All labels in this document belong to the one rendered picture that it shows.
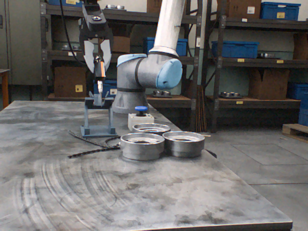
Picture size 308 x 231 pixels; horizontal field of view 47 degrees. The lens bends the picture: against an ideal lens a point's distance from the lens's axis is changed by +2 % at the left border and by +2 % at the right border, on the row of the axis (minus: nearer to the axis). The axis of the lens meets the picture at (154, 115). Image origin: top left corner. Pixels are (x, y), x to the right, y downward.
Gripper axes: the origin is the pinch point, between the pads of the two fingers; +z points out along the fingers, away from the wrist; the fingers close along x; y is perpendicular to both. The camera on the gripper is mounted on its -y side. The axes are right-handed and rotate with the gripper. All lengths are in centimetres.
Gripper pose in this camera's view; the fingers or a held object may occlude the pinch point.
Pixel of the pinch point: (99, 68)
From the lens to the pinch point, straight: 101.4
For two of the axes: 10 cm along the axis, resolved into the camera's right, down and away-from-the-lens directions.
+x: -9.4, 1.2, -3.0
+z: 0.6, 9.8, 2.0
